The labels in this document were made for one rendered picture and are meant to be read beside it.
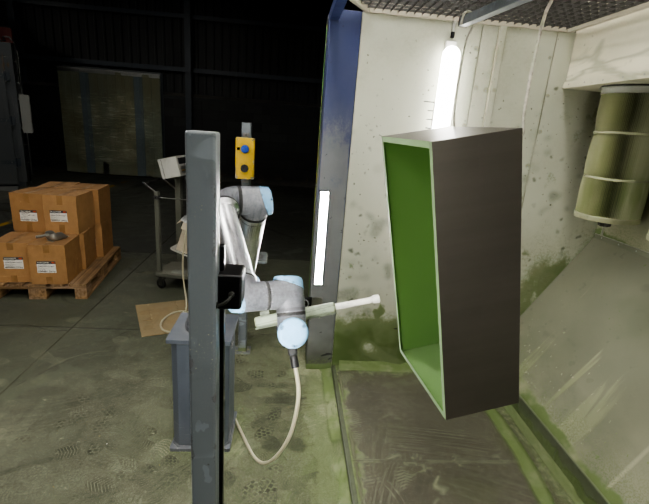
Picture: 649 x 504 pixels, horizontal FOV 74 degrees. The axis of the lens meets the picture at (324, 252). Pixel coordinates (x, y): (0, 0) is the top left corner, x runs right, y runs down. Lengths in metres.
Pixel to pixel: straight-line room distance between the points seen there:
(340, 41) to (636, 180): 1.78
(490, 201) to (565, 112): 1.49
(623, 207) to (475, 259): 1.26
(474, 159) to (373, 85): 1.18
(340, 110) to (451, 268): 1.31
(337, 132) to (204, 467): 2.08
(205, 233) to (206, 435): 0.42
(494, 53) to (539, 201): 0.97
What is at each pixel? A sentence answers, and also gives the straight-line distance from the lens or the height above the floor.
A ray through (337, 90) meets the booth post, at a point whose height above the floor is 1.86.
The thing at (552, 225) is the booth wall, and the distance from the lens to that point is 3.22.
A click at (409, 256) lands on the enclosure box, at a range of 2.33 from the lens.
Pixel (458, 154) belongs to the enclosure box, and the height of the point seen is 1.60.
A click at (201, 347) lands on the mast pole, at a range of 0.84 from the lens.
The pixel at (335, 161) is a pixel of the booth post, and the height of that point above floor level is 1.45.
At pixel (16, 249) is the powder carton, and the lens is 4.53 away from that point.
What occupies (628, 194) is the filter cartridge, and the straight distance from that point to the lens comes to 2.84.
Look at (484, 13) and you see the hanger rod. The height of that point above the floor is 2.16.
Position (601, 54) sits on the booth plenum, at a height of 2.13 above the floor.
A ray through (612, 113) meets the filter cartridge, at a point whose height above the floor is 1.83.
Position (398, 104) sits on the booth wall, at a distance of 2.73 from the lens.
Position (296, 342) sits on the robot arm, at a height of 1.05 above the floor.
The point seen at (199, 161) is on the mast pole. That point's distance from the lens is 0.74.
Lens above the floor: 1.67
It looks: 17 degrees down
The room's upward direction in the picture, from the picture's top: 4 degrees clockwise
